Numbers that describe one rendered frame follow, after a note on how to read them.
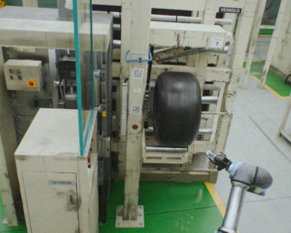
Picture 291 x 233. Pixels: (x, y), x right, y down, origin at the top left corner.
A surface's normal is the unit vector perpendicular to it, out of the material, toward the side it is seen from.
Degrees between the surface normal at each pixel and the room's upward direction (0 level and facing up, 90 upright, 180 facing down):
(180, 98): 47
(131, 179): 90
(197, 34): 90
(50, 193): 90
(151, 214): 0
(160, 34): 90
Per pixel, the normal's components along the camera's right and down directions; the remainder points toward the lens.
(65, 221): 0.05, 0.48
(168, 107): -0.18, -0.02
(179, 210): 0.07, -0.87
